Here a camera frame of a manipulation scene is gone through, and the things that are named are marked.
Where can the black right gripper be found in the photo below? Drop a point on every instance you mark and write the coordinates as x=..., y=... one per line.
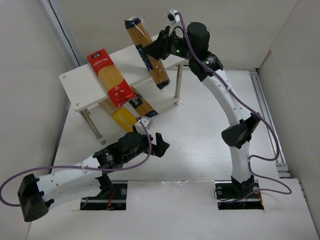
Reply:
x=162, y=45

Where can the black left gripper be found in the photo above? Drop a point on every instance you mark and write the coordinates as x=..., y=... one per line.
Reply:
x=152, y=145

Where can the dark-ended spaghetti bag with barcode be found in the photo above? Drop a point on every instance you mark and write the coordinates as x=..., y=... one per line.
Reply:
x=141, y=39

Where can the blue-label spaghetti bag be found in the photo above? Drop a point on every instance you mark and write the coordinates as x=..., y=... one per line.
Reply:
x=141, y=106

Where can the yellow-ended spaghetti bag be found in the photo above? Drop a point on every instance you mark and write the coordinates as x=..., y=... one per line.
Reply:
x=120, y=115

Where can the red spaghetti bag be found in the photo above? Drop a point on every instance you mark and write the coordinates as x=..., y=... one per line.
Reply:
x=117, y=88

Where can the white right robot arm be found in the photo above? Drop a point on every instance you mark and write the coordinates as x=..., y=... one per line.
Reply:
x=242, y=122

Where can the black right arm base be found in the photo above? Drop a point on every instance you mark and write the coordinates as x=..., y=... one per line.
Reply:
x=229, y=199

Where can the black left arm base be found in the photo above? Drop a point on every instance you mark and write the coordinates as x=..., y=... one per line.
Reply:
x=115, y=200

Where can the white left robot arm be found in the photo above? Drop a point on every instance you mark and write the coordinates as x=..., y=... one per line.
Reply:
x=90, y=177

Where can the white two-tier shelf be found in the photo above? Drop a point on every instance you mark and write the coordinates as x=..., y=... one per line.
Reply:
x=85, y=91

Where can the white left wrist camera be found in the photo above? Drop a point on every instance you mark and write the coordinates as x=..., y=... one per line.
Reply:
x=143, y=122

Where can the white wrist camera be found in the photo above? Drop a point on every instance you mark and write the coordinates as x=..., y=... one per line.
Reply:
x=173, y=17
x=143, y=122

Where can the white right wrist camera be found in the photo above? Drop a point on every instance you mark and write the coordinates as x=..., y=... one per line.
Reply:
x=173, y=17

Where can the aluminium frame rail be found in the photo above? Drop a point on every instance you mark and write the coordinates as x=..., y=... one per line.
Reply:
x=280, y=163

